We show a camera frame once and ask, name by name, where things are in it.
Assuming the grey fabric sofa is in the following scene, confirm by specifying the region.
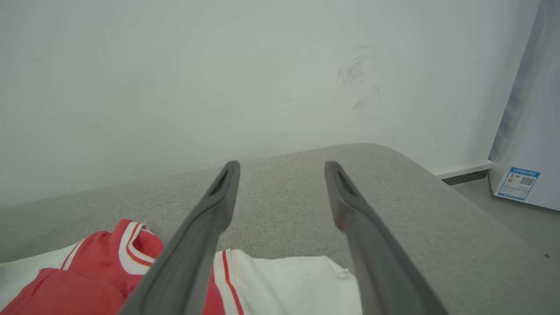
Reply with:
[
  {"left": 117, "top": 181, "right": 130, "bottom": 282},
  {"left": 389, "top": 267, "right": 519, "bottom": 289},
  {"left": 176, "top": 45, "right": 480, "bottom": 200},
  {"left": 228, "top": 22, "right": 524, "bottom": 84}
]
[{"left": 0, "top": 143, "right": 560, "bottom": 315}]

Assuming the white appliance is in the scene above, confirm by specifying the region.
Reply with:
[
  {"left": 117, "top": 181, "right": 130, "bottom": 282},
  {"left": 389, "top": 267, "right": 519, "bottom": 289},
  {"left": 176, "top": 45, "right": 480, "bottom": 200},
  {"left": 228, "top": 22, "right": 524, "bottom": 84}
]
[{"left": 487, "top": 0, "right": 560, "bottom": 211}]

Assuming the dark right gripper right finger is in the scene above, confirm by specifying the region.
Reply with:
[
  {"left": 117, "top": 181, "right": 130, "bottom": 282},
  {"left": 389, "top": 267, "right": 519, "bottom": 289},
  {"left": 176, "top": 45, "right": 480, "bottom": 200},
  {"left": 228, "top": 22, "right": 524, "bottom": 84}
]
[{"left": 324, "top": 160, "right": 449, "bottom": 315}]

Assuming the red and white jersey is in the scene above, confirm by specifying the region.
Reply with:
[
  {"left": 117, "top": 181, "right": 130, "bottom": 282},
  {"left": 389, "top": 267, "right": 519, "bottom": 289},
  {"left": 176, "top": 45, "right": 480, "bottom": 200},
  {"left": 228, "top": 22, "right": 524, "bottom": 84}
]
[{"left": 0, "top": 219, "right": 364, "bottom": 315}]

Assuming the white baseboard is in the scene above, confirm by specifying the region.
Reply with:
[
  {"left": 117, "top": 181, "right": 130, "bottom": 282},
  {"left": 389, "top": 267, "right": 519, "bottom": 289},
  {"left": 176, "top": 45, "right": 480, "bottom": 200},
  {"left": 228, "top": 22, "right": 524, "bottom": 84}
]
[{"left": 432, "top": 161, "right": 494, "bottom": 180}]

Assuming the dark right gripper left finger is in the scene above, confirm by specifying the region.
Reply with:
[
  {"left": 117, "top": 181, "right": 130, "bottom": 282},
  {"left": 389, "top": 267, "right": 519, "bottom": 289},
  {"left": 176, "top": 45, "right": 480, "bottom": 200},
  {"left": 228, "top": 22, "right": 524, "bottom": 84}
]
[{"left": 117, "top": 160, "right": 242, "bottom": 315}]

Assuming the blue energy label sticker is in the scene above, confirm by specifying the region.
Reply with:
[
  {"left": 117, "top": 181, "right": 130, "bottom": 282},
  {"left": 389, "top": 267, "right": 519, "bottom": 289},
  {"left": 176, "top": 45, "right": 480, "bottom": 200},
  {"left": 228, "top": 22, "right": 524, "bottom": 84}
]
[{"left": 497, "top": 166, "right": 541, "bottom": 201}]

